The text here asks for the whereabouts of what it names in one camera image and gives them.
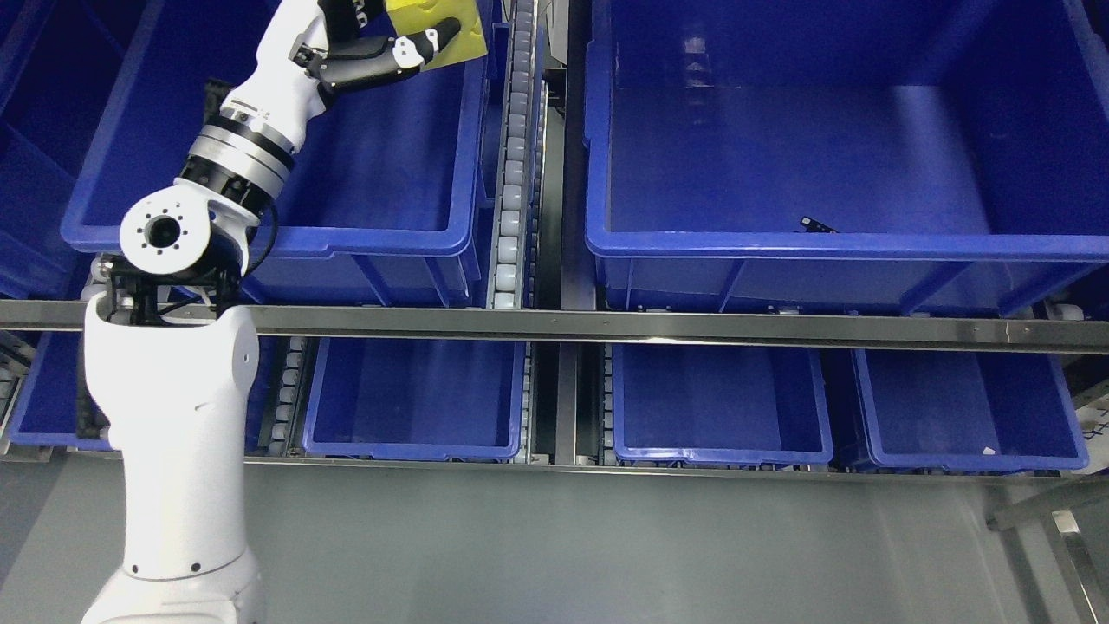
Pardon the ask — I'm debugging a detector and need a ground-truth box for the small blue bin lower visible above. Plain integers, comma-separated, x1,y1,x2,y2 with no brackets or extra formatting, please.
302,337,526,463
849,350,1089,473
613,344,834,466

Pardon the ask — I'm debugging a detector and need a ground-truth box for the large blue bin left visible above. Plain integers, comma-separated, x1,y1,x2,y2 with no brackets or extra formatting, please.
61,1,503,307

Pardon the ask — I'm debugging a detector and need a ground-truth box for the metal shelf rack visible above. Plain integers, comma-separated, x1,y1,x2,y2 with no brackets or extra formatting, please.
0,0,1109,485

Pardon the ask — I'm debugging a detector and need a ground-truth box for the small black object in bin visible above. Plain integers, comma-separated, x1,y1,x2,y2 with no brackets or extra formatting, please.
800,217,837,234

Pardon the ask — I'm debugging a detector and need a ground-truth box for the large blue bin right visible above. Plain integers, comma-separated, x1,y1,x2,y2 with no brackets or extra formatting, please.
583,1,1108,316

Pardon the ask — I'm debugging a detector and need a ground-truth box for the stainless steel table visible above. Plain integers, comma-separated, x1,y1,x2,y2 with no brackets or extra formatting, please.
983,475,1106,623

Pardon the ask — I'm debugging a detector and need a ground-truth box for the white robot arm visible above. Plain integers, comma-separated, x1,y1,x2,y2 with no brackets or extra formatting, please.
82,81,297,623

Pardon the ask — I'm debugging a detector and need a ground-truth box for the large blue bin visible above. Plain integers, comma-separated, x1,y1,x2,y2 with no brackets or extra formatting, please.
61,1,503,307
583,1,1108,316

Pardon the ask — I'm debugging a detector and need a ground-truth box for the yellow foam block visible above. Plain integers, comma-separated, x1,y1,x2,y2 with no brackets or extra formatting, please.
384,1,488,71

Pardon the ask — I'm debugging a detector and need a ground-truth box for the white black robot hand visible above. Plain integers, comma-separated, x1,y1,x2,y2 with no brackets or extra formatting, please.
211,1,426,154

